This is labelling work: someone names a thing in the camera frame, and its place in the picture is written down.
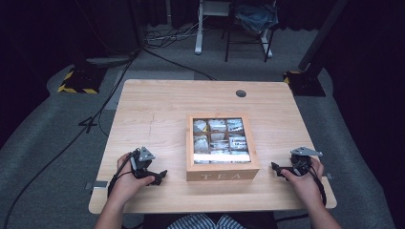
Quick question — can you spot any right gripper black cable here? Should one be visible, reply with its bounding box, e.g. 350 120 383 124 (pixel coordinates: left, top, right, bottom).
304 163 329 207

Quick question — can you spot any person's striped clothing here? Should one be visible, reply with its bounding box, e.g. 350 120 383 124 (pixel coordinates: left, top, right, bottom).
166 213 246 229

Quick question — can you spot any black cable under table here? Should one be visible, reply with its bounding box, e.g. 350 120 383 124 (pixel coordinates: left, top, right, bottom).
274 213 310 223

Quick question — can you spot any grey tape strip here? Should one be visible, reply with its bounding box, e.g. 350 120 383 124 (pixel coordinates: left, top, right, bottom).
84 179 110 192

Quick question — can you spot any white desk frame leg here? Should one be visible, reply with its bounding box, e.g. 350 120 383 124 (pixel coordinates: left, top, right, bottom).
194 0 235 55

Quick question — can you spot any group of tea bags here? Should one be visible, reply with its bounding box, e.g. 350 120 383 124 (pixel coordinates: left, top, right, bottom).
192 118 250 164

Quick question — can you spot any wooden tea box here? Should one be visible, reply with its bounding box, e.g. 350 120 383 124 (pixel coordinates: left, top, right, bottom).
185 114 261 182

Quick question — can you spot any striped-edge black stand base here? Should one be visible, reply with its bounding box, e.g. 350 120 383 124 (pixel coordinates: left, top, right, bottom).
56 64 108 95

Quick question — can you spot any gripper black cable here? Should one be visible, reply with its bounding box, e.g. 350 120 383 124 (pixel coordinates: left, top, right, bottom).
107 152 137 198
304 163 329 207

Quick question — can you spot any blue cloth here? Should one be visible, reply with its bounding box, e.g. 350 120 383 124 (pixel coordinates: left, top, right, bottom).
234 2 279 34

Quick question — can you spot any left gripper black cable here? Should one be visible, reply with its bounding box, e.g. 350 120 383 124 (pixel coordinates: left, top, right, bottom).
107 152 137 198

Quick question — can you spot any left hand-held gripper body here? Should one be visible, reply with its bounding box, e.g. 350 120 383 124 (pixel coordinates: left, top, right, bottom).
128 146 157 179

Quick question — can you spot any person's right hand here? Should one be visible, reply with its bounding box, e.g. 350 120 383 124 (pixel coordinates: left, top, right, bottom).
280 156 326 208

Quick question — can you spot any black slanted pole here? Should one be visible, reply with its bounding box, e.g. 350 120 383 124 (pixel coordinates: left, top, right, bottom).
297 0 349 73

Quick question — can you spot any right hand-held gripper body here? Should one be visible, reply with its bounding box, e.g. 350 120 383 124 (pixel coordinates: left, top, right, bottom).
288 146 324 177

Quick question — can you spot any long black floor cable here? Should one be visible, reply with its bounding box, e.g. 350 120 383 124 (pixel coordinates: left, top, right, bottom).
1 47 142 229

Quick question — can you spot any bundle of floor cables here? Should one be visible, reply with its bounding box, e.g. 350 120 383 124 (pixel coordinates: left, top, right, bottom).
142 18 202 51

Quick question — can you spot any person's left hand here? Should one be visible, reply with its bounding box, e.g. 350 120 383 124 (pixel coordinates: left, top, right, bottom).
108 153 157 205

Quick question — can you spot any black metal chair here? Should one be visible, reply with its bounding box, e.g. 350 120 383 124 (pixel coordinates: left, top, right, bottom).
223 0 279 64

